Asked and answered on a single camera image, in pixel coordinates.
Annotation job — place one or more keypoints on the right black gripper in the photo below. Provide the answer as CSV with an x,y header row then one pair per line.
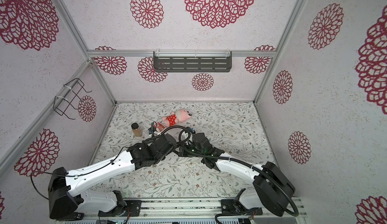
x,y
183,153

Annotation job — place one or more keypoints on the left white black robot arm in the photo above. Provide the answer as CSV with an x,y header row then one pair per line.
x,y
68,191

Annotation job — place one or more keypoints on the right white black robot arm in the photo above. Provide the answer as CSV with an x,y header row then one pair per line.
x,y
271,189

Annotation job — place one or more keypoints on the red playing card box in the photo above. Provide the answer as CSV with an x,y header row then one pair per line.
x,y
160,127

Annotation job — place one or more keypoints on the brown spice jar black lid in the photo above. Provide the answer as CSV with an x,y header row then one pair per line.
x,y
136,130

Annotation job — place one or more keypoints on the pink plush pig toy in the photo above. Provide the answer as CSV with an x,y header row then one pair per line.
x,y
176,117

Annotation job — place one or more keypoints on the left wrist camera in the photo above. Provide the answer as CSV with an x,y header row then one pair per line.
x,y
153,130

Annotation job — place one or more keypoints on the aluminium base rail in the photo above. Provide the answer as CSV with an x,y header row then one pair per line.
x,y
190,211

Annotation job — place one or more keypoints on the grey wall shelf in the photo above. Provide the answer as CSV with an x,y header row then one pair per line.
x,y
192,63

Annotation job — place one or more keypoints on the black wire wall rack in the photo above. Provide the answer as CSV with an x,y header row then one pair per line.
x,y
72,91

